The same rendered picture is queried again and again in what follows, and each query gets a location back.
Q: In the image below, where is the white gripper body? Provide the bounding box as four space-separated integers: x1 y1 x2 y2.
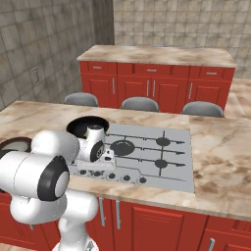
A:
86 156 118 173

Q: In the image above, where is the black frying pan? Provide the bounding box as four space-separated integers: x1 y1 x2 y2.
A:
66 116 111 140

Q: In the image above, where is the grey gas hob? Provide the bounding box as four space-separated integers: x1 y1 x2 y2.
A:
67 122 196 194

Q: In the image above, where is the red cupboard door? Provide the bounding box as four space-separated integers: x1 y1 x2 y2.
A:
0 191 63 251
83 195 112 251
110 199 208 251
198 215 251 251

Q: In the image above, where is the grey stool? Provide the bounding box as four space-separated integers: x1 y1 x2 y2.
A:
181 100 225 119
64 92 99 108
121 96 160 113

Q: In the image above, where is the dark brown bowl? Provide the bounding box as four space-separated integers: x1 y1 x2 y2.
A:
0 136 33 161

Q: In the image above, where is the red cupboard run, marble worktop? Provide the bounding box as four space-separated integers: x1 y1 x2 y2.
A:
76 44 237 115

